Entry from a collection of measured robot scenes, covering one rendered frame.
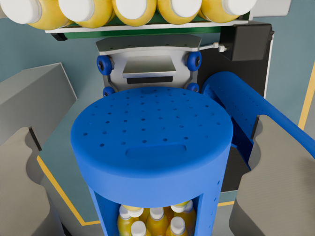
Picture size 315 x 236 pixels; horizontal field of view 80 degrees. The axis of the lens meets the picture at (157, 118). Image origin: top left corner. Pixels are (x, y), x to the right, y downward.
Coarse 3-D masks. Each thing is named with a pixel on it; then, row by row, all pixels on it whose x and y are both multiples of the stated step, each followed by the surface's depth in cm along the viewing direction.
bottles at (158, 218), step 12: (192, 204) 56; (120, 216) 55; (144, 216) 61; (156, 216) 53; (168, 216) 62; (180, 216) 57; (192, 216) 57; (120, 228) 56; (156, 228) 54; (192, 228) 58
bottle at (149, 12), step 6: (114, 0) 27; (150, 0) 27; (156, 0) 30; (114, 6) 28; (150, 6) 28; (156, 6) 31; (144, 12) 27; (150, 12) 29; (120, 18) 29; (126, 18) 28; (138, 18) 28; (144, 18) 29; (150, 18) 31; (126, 24) 31; (132, 24) 30; (138, 24) 30; (144, 24) 32
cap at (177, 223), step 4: (176, 216) 53; (172, 220) 52; (176, 220) 52; (180, 220) 52; (172, 224) 51; (176, 224) 51; (180, 224) 51; (184, 224) 51; (172, 228) 50; (176, 228) 50; (180, 228) 50; (184, 228) 51; (176, 232) 50; (180, 232) 50
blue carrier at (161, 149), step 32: (128, 96) 42; (160, 96) 41; (192, 96) 41; (96, 128) 31; (128, 128) 31; (160, 128) 31; (192, 128) 30; (224, 128) 30; (96, 160) 25; (128, 160) 25; (160, 160) 25; (192, 160) 24; (224, 160) 29; (96, 192) 42; (128, 192) 25; (160, 192) 24; (192, 192) 26
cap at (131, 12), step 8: (120, 0) 24; (128, 0) 24; (136, 0) 24; (144, 0) 24; (120, 8) 25; (128, 8) 25; (136, 8) 25; (144, 8) 25; (128, 16) 25; (136, 16) 25
